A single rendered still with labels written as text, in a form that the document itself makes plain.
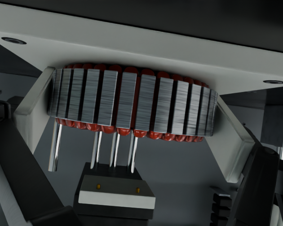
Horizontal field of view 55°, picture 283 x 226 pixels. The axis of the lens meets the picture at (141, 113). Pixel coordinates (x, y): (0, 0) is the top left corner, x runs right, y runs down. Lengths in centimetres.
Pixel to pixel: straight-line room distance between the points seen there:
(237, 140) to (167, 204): 33
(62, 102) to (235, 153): 10
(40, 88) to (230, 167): 12
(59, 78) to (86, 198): 10
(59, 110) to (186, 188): 35
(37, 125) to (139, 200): 10
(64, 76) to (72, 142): 29
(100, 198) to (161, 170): 25
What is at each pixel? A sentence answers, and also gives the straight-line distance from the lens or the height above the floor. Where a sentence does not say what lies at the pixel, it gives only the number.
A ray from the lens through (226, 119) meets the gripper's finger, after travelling 18.
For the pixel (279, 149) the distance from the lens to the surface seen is 41.
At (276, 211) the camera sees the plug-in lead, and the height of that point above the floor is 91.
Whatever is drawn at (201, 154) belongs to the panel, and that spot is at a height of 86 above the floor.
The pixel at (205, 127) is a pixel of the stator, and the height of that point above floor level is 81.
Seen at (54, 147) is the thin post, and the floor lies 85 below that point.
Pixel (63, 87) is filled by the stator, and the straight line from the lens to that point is 16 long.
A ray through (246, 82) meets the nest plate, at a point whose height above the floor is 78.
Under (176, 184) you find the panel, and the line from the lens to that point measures 47.
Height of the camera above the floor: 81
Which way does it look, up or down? 1 degrees down
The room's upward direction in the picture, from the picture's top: 173 degrees counter-clockwise
